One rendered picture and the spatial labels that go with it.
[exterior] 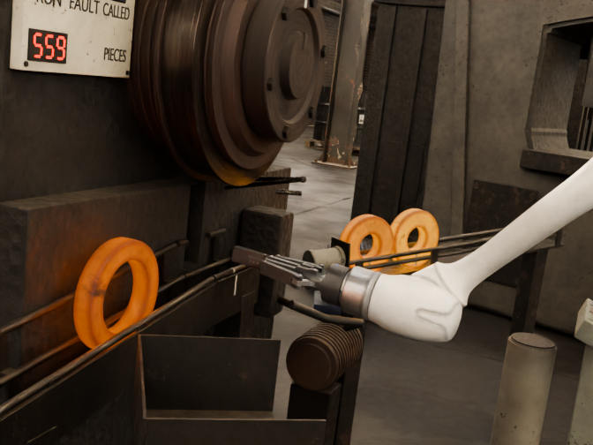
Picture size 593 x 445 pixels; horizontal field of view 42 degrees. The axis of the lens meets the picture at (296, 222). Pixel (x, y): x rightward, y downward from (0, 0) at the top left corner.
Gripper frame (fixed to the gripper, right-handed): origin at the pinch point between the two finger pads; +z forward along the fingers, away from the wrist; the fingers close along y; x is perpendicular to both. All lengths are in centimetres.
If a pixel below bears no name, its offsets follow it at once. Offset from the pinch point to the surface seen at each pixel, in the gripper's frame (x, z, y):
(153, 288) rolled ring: -2.3, 5.2, -25.4
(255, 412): -11.6, -20.7, -35.4
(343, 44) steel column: 62, 289, 849
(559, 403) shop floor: -69, -66, 165
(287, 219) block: 4.4, 2.4, 22.0
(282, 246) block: -1.7, 1.9, 21.3
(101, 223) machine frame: 7.6, 13.2, -31.5
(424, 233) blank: 1, -20, 64
